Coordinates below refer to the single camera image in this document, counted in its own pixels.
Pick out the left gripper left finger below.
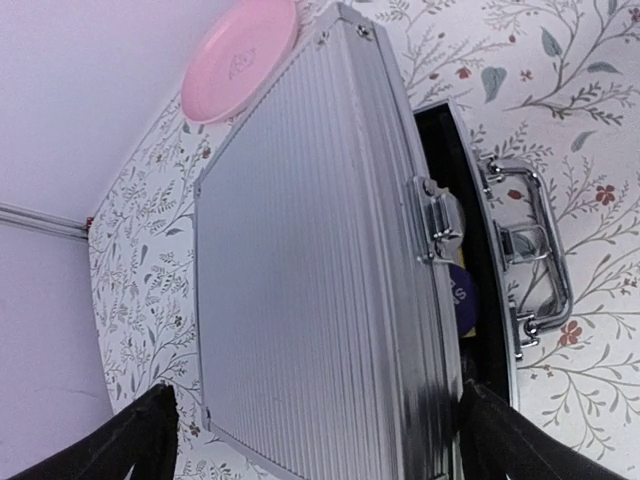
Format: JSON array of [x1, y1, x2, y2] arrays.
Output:
[[13, 383, 179, 479]]

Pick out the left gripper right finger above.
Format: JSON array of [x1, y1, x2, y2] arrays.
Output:
[[459, 382, 620, 479]]

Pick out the aluminium poker case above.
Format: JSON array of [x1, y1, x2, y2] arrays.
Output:
[[194, 2, 573, 479]]

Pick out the purple small blind button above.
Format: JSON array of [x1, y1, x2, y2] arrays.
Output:
[[449, 264, 480, 338]]

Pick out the pink plate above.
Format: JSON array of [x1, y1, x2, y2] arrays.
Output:
[[180, 0, 299, 123]]

